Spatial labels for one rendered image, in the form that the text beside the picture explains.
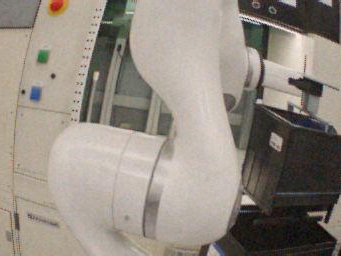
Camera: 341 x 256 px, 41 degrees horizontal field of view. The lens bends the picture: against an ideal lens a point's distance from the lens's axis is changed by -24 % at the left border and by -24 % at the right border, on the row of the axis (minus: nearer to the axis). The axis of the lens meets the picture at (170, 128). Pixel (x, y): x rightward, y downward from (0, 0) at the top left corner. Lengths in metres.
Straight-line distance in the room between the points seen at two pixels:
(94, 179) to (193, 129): 0.11
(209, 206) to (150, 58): 0.16
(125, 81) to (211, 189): 1.67
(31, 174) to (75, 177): 0.80
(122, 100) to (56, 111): 0.90
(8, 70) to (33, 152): 0.25
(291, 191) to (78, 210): 0.50
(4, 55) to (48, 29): 0.16
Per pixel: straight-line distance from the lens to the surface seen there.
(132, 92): 2.21
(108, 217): 0.60
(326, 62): 1.35
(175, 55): 0.56
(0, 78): 1.35
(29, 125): 1.35
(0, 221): 1.47
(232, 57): 0.85
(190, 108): 0.55
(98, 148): 0.59
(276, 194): 0.97
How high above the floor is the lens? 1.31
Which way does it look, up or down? 11 degrees down
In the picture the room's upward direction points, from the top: 10 degrees clockwise
